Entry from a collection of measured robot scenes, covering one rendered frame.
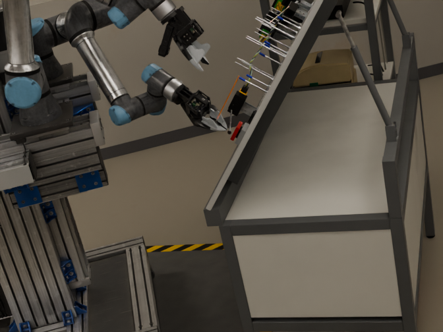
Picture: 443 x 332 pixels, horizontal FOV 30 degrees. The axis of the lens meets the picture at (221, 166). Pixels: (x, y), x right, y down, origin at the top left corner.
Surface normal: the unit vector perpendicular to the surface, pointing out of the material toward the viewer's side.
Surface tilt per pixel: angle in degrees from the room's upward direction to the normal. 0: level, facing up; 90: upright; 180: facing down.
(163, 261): 0
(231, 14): 90
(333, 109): 0
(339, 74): 90
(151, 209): 0
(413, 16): 90
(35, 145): 90
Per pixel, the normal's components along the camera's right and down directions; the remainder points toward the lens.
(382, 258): -0.25, 0.47
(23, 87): 0.11, 0.53
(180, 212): -0.20, -0.88
